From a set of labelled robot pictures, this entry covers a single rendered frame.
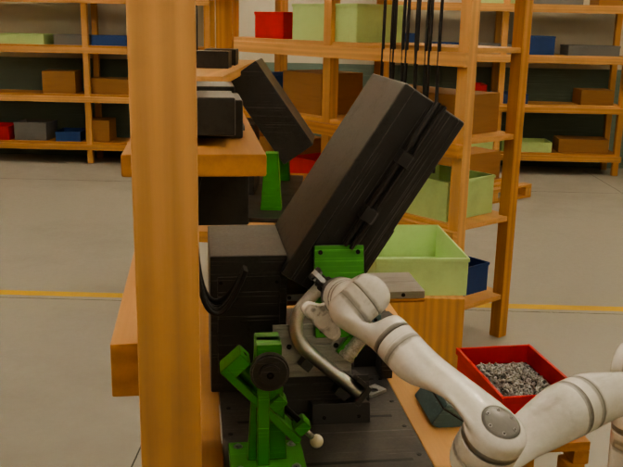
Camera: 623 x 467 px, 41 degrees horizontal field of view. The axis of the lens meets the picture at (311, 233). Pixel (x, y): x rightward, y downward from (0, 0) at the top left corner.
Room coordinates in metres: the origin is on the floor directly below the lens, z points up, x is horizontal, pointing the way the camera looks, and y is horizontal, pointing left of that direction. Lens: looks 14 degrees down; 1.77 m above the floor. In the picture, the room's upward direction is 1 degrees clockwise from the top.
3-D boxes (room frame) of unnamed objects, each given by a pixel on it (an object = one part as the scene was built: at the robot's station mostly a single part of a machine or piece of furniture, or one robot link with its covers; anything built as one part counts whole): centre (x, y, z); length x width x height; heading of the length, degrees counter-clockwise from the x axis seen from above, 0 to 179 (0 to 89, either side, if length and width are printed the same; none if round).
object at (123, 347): (1.85, 0.38, 1.23); 1.30 x 0.05 x 0.09; 8
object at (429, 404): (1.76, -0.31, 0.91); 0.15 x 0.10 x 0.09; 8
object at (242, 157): (1.87, 0.27, 1.52); 0.90 x 0.25 x 0.04; 8
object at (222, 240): (1.99, 0.16, 1.07); 0.30 x 0.18 x 0.34; 8
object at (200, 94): (1.59, 0.19, 1.59); 0.15 x 0.07 x 0.07; 8
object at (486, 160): (8.61, -1.61, 0.22); 1.20 x 0.80 x 0.44; 129
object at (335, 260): (1.84, -0.06, 1.17); 0.13 x 0.12 x 0.20; 8
